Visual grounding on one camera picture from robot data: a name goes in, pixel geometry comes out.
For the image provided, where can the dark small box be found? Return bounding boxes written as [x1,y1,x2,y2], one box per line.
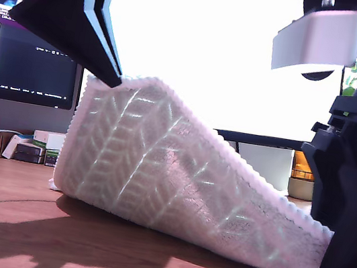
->
[13,143,47,165]

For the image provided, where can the small white box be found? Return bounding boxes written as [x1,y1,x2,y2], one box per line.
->
[1,132,35,163]

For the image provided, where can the white fluffy tea towel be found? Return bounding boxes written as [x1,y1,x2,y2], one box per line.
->
[42,62,355,268]

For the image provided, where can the green and white box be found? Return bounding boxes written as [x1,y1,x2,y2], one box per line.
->
[43,148,61,169]

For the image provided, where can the green leafy potted plant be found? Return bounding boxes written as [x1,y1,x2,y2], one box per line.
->
[340,57,357,100]

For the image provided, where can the black Huawei computer monitor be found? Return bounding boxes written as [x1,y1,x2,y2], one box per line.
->
[74,0,357,159]

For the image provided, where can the amber bottle pale green base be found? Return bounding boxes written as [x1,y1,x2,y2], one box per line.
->
[286,150,321,202]

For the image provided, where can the black monitor with dark screen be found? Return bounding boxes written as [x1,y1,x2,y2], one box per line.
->
[0,0,89,111]

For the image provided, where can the arm grey camera box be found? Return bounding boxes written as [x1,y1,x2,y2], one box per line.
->
[268,0,357,85]

